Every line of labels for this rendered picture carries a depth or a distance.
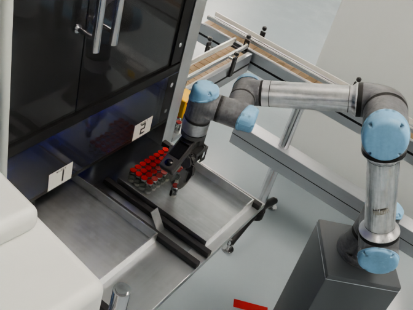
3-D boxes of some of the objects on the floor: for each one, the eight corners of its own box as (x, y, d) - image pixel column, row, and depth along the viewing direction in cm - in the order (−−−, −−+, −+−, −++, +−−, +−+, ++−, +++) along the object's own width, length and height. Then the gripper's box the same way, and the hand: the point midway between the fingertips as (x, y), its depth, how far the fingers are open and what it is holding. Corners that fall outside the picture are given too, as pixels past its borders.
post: (112, 293, 259) (243, -301, 130) (121, 285, 263) (257, -297, 134) (123, 302, 257) (267, -293, 127) (132, 294, 261) (281, -289, 132)
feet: (217, 248, 294) (224, 228, 285) (267, 200, 329) (275, 182, 321) (230, 257, 291) (238, 238, 282) (279, 208, 327) (287, 190, 318)
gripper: (217, 132, 172) (200, 186, 185) (190, 115, 175) (175, 168, 188) (200, 144, 166) (184, 198, 179) (172, 125, 169) (158, 181, 182)
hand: (174, 184), depth 181 cm, fingers closed, pressing on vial
